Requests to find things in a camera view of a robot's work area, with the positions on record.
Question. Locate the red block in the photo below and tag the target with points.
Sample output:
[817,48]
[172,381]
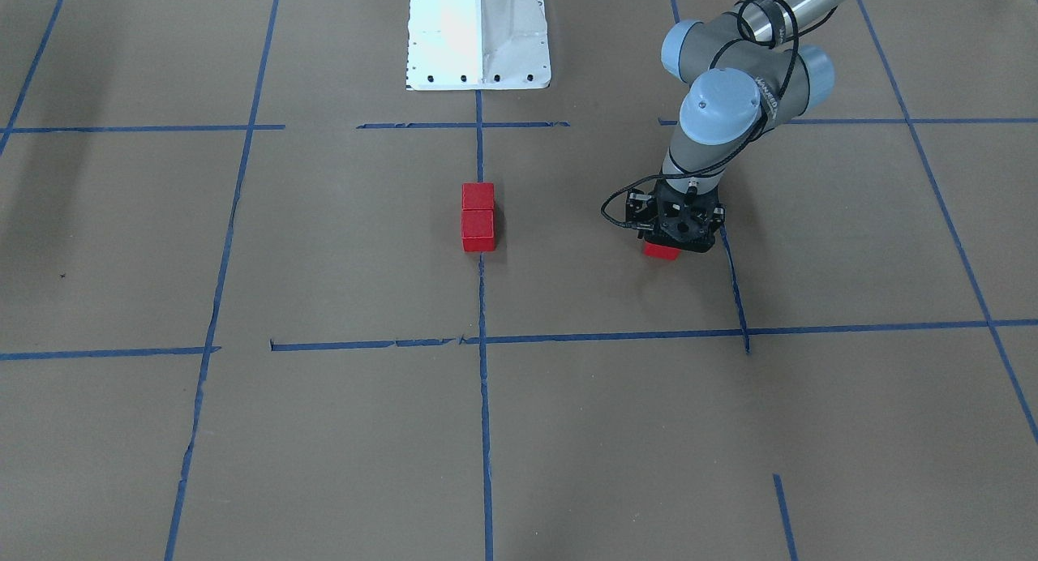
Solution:
[656,251]
[478,196]
[478,230]

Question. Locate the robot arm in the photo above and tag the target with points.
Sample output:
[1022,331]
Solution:
[747,72]

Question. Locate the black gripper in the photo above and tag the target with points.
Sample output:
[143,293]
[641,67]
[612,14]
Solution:
[638,210]

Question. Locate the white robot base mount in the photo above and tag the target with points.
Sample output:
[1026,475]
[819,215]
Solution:
[470,45]

